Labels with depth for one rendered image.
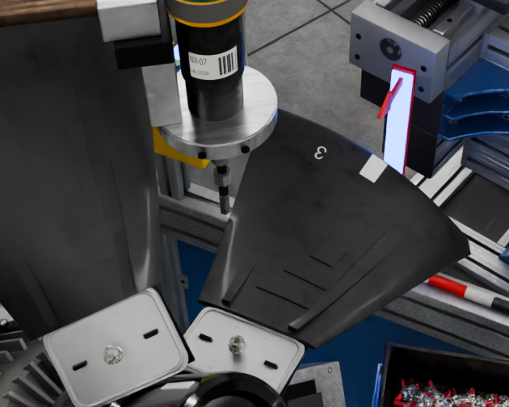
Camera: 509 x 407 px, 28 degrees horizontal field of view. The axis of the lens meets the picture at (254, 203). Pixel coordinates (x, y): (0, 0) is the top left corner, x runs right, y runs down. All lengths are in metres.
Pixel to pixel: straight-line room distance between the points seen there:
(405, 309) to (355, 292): 0.43
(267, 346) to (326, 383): 0.20
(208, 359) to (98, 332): 0.10
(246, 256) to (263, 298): 0.05
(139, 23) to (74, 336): 0.28
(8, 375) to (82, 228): 0.16
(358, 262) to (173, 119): 0.33
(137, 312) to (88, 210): 0.08
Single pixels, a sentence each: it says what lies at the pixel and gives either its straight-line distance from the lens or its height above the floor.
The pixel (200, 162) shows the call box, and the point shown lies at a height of 1.00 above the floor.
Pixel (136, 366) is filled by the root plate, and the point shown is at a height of 1.25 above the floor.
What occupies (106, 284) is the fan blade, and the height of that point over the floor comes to 1.29.
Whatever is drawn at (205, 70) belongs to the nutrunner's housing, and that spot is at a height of 1.49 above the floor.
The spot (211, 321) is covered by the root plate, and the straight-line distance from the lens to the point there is 0.80.
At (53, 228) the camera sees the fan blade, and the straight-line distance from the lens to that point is 0.70.
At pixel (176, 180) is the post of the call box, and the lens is 1.28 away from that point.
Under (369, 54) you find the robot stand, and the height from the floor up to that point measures 0.94.
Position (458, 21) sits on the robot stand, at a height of 0.99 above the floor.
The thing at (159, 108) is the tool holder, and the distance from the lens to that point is 0.56.
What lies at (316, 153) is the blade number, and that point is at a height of 1.18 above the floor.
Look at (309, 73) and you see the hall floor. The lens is 2.75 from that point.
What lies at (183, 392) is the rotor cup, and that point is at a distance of 0.68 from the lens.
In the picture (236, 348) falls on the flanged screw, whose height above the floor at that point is 1.20.
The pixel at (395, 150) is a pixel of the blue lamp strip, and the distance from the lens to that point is 1.06.
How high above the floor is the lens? 1.85
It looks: 50 degrees down
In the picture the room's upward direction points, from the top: 3 degrees counter-clockwise
